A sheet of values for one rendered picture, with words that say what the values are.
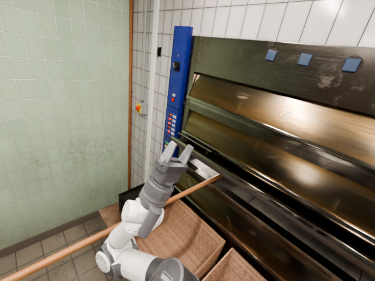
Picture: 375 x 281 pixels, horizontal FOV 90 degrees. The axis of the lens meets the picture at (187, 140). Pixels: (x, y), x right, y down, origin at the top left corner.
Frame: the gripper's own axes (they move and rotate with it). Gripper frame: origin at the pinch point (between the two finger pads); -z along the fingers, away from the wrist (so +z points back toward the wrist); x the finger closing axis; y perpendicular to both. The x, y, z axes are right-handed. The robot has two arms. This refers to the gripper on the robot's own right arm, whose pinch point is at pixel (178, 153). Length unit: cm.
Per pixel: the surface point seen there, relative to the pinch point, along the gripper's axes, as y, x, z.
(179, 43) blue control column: 77, -47, -44
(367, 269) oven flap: -58, -50, 5
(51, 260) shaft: 21, 9, 64
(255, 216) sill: -18, -76, 26
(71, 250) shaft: 21, 3, 61
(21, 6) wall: 155, 19, -13
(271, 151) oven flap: -8, -63, -12
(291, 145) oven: -15, -57, -20
